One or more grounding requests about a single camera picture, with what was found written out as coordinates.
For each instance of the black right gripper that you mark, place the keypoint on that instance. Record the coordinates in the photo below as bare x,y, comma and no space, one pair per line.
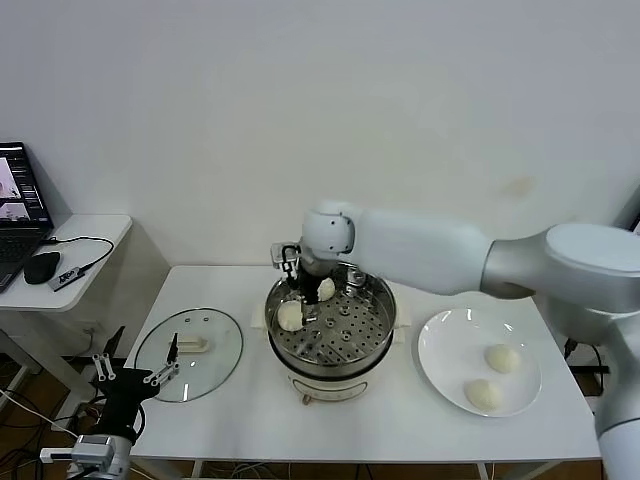
311,282

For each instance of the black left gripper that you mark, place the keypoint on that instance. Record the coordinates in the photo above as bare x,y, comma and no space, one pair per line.
122,390

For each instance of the white steamed baozi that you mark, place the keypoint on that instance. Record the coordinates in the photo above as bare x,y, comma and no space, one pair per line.
483,396
290,317
502,358
327,291

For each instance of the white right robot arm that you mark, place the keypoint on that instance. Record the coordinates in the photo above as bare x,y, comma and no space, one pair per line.
425,250

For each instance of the perforated steel steamer basket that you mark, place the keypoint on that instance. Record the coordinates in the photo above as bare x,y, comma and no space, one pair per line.
365,340

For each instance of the cream electric cooker pot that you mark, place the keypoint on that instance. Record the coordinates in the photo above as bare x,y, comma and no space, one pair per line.
325,390

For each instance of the small black stickered device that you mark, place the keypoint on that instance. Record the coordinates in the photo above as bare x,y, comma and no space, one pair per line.
67,280

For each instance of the white rounded side table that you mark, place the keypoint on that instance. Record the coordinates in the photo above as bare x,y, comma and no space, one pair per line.
90,250

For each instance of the white table leg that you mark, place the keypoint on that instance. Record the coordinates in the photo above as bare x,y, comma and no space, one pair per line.
485,471
198,471

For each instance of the black computer mouse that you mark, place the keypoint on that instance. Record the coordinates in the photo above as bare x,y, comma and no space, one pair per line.
42,268

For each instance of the white round plate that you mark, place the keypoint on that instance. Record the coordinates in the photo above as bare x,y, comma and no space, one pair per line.
450,345

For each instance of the open black laptop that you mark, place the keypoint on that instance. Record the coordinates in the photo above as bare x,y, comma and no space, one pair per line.
15,235

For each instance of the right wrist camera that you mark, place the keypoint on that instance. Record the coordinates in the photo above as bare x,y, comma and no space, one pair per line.
280,255

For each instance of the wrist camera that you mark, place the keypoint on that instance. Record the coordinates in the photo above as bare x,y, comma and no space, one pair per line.
55,455
280,255

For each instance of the white wall socket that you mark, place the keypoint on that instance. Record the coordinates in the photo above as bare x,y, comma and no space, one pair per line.
92,330

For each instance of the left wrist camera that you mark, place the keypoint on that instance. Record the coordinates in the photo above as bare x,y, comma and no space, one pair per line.
55,455

